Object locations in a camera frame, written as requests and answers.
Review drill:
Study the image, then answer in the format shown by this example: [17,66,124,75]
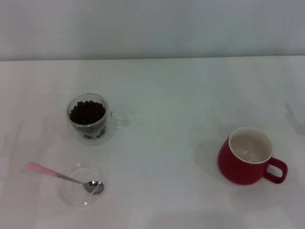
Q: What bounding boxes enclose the clear glass cup with handle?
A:
[64,93,131,146]

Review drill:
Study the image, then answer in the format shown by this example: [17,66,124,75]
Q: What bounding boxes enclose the red mug white inside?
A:
[217,126,288,186]

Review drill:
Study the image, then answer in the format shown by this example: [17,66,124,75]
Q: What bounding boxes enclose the pink handled metal spoon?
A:
[26,162,105,195]

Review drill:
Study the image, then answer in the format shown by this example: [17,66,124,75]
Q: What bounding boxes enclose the pile of coffee beans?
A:
[69,100,106,126]

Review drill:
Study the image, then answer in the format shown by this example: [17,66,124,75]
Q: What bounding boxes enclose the small clear glass saucer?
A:
[59,163,108,208]

